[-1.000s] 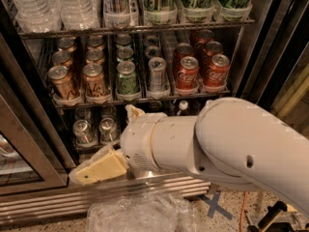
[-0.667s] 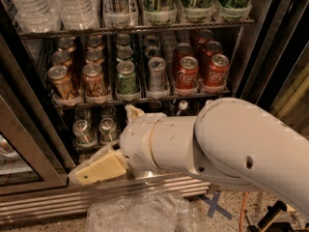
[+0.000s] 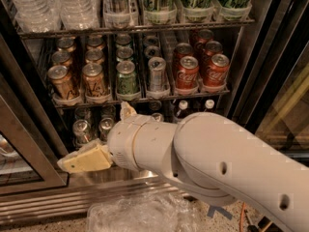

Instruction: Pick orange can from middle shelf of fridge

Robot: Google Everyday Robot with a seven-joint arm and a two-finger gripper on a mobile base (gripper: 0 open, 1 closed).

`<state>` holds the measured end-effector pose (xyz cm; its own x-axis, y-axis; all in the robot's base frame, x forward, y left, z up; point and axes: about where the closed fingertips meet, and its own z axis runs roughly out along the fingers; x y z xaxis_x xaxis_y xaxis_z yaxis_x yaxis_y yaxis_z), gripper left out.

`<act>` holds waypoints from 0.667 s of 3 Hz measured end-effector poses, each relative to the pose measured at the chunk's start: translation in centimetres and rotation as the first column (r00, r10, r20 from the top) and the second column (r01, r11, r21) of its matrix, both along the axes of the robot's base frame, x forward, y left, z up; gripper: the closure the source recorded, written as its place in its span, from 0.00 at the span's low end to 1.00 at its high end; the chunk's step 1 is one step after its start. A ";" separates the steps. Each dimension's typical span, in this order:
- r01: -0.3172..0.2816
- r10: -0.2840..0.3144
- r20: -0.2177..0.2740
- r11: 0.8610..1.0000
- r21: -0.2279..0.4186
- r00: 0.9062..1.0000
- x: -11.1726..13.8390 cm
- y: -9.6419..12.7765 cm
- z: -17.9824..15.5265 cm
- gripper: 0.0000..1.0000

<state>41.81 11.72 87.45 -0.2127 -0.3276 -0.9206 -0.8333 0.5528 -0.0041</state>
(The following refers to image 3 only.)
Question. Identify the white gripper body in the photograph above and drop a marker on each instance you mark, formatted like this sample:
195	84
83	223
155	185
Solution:
123	143

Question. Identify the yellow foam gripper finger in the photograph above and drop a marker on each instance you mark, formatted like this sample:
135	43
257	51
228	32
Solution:
93	156
126	110

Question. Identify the orange can column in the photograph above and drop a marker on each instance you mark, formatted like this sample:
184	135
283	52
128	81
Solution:
95	56
94	80
95	42

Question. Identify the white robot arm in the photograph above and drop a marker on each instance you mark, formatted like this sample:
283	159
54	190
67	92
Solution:
208	156

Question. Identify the green can front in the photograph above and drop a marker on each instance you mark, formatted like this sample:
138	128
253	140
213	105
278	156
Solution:
126	78

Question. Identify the blue can bottom back right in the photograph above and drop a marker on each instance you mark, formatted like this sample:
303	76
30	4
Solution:
155	106

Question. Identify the blue can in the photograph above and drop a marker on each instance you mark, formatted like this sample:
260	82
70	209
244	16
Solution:
158	117
155	106

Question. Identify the silver can bottom back left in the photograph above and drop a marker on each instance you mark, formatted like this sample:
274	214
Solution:
84	113

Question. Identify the silver slim can front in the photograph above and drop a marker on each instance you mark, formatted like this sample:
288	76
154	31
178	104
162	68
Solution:
157	68

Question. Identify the green can middle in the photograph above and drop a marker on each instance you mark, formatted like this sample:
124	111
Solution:
124	54

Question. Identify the dark can middle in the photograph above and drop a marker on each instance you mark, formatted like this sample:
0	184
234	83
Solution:
152	51

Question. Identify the dark can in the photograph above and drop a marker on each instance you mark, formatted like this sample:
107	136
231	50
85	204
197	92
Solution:
152	51
150	40

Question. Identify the left glass fridge door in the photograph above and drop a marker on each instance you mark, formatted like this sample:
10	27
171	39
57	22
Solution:
27	162

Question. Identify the glass fridge door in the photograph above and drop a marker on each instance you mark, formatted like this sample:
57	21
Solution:
27	162
269	76

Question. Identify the orange can front left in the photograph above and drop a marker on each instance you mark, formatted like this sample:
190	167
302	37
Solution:
63	82

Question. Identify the orange can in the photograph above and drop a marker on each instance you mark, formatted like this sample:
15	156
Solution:
67	44
63	82
62	57

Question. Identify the green can back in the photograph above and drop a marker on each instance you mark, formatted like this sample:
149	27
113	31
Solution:
124	40

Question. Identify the red cola can front left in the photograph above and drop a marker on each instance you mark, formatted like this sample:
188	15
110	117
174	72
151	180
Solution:
187	73

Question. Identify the red cola can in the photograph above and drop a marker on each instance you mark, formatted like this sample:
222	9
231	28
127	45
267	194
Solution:
211	48
200	37
187	73
181	50
216	70

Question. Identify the dark can back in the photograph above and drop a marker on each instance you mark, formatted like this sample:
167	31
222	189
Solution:
150	40

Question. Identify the stainless steel fridge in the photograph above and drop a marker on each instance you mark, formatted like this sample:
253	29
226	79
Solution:
23	64

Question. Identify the red cola can middle left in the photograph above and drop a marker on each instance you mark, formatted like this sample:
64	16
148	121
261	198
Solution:
181	50

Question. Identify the orange can middle left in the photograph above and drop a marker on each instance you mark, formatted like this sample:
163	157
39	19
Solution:
62	57

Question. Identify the orange can back left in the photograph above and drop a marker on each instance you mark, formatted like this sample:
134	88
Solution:
67	44

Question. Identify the red cola can front right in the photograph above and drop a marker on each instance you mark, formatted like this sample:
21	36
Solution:
216	70

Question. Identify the red cola can middle right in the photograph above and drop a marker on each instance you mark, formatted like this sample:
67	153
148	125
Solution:
211	48

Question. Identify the red cola can back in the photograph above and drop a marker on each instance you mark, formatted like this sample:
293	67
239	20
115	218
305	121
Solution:
200	37

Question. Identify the right glass fridge door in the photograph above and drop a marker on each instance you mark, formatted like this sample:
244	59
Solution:
269	76

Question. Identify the dark bottle white cap left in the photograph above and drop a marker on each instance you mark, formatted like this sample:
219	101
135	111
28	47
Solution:
180	111

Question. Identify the dark bottle white cap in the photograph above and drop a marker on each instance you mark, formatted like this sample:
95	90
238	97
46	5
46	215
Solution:
209	105
180	111

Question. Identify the clear plastic wrap bundle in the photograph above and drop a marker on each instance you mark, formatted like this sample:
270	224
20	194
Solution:
151	212

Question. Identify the dark bottle white cap right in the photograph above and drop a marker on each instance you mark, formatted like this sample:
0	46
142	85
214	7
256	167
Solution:
209	105

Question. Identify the clear water bottle right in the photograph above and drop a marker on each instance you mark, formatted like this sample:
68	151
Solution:
79	14

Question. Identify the clear water bottle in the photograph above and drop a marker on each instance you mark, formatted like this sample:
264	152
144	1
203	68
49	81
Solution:
37	16
79	14

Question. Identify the clear water bottle left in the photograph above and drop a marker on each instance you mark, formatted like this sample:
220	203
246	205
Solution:
37	16

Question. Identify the middle wire shelf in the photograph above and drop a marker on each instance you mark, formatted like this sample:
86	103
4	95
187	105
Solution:
170	94

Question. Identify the wire shelf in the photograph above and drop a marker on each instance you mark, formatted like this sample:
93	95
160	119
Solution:
134	29
170	94

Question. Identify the upper wire shelf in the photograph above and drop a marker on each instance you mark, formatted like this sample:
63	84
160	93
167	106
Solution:
134	29

